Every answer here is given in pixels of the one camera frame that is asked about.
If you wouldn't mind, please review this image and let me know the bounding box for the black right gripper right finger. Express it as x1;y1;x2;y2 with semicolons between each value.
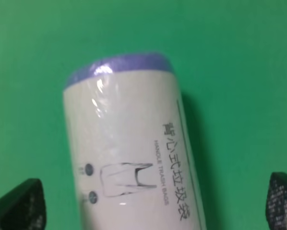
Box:
265;172;287;230

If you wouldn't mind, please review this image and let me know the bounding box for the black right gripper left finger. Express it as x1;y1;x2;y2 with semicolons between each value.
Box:
0;178;47;230

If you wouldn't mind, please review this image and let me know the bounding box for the green table cloth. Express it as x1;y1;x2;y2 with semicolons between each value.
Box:
0;0;287;230

